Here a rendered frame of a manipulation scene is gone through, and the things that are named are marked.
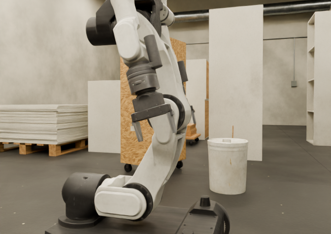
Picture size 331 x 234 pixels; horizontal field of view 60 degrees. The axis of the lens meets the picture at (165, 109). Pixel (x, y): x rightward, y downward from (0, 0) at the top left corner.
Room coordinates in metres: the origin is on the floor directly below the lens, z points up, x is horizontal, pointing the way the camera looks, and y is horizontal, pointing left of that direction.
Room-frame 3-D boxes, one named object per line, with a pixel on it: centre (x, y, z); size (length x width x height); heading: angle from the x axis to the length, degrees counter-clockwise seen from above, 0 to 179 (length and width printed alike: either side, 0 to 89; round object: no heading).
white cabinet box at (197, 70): (5.59, -0.56, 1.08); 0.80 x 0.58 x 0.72; 163
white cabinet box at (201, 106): (5.57, -0.54, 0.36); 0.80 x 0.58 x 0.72; 163
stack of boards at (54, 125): (4.81, 1.46, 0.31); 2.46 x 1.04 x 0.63; 163
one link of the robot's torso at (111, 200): (1.13, 0.14, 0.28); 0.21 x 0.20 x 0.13; 73
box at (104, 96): (4.24, 0.59, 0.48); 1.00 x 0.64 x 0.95; 163
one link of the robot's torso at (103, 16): (1.13, 0.16, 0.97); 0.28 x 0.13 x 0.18; 73
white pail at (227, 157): (2.16, -0.47, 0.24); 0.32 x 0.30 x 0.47; 163
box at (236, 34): (3.73, -0.93, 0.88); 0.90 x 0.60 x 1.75; 163
